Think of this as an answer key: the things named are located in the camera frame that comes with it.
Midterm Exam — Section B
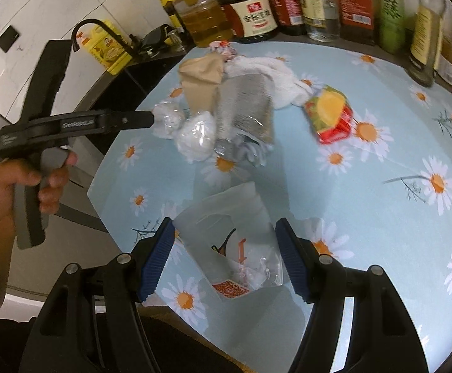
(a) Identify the green label bottle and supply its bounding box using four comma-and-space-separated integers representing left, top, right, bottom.
377, 0, 407, 53

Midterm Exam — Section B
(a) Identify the clear bottle yellow label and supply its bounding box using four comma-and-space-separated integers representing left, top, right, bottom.
406, 0, 446, 87

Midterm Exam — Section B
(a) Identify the black wall socket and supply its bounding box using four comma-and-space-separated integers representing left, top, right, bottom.
0, 25, 20, 52

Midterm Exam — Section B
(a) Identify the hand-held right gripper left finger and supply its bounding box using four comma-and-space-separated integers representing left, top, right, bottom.
18, 217, 179, 373

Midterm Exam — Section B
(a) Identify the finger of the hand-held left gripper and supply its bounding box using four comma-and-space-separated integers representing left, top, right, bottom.
103, 109, 156, 130

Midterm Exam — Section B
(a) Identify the red label sauce bottle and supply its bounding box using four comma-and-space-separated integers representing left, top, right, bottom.
261, 0, 306, 36

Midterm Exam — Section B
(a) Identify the clear plastic bag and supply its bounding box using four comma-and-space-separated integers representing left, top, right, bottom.
171, 182, 285, 302

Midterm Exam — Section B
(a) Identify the dark bottle red label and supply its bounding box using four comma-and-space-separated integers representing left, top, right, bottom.
332, 0, 380, 45

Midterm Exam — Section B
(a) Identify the red yellow snack packet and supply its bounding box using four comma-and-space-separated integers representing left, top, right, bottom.
304, 85, 354, 145

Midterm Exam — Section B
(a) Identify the black sink faucet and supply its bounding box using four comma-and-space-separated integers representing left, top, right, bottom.
71, 19, 141, 61

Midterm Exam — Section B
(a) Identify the dark soy sauce jug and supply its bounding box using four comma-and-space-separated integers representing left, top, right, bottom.
215, 0, 279, 43

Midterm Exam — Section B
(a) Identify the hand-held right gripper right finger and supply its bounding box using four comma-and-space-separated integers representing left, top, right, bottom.
274, 218, 438, 373

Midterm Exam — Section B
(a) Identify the black sink basin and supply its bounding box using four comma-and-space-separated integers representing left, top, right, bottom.
115, 44, 189, 99

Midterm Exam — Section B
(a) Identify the white knit cloth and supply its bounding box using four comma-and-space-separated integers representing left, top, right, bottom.
226, 55, 314, 109

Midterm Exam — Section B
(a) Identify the blue daisy print tablecloth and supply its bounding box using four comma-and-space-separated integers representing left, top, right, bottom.
88, 39, 452, 373

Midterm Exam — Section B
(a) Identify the black yellow kitchen tool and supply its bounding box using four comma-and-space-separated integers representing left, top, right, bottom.
140, 25, 184, 53

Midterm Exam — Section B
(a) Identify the brown paper bag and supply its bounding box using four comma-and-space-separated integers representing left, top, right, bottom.
178, 55, 226, 116

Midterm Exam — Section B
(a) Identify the silver foil packet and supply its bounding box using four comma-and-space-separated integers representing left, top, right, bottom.
213, 73, 275, 167

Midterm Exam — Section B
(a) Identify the person's left hand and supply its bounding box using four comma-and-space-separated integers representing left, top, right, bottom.
0, 151, 79, 219

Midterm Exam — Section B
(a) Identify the clear cooking oil jug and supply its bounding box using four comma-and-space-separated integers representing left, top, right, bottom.
173, 0, 233, 48

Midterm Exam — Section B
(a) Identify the yellow plastic jug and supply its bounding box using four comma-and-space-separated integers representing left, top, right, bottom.
76, 21, 133, 75

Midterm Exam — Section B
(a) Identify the clear bottle yellow cap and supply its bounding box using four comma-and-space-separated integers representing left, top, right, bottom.
294, 0, 341, 43

